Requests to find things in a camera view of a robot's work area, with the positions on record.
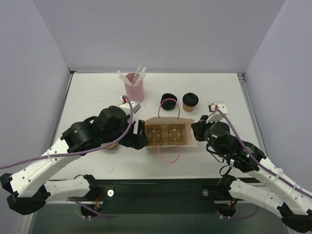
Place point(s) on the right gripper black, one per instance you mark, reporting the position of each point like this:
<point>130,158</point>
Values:
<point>199,127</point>

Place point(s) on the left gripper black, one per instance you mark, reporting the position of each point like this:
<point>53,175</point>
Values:
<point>136,131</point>

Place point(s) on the single brown pulp cup carrier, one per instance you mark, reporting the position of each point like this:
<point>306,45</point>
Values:
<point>168,134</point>

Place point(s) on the pink cream paper gift bag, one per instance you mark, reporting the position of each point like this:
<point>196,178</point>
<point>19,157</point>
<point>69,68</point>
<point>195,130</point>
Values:
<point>190,140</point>

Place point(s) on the single brown paper cup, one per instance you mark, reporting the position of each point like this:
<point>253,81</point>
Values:
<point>189,107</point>

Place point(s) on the stack of black lids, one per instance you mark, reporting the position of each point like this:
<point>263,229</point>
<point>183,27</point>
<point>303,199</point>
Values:
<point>168,101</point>

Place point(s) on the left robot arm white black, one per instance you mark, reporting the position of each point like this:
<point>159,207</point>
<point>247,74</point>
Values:
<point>31,188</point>

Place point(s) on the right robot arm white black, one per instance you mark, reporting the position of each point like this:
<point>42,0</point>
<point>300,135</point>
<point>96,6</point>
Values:
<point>284,198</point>

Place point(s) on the brown pulp cup carriers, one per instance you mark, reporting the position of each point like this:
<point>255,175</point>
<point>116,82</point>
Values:
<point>110,147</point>

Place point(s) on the pink straw holder cup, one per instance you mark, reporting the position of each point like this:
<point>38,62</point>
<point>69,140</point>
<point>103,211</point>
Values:
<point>135,93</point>

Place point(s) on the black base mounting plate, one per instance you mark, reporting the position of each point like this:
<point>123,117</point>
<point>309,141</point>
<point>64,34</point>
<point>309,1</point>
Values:
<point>158,196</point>

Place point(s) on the white wrapped straws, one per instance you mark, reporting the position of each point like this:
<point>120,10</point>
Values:
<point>137,78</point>

